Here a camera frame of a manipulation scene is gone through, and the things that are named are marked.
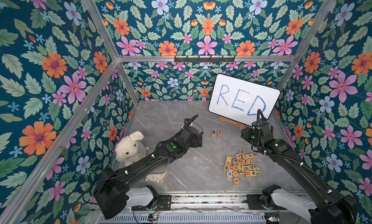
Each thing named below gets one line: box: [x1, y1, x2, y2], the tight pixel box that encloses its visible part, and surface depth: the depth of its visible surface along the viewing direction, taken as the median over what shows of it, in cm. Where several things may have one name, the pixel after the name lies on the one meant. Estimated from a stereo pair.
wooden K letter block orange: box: [232, 177, 240, 185], surface depth 80 cm
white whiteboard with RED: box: [208, 73, 281, 127], surface depth 95 cm
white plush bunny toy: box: [114, 130, 147, 167], surface depth 75 cm
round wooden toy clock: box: [145, 168, 168, 184], surface depth 81 cm
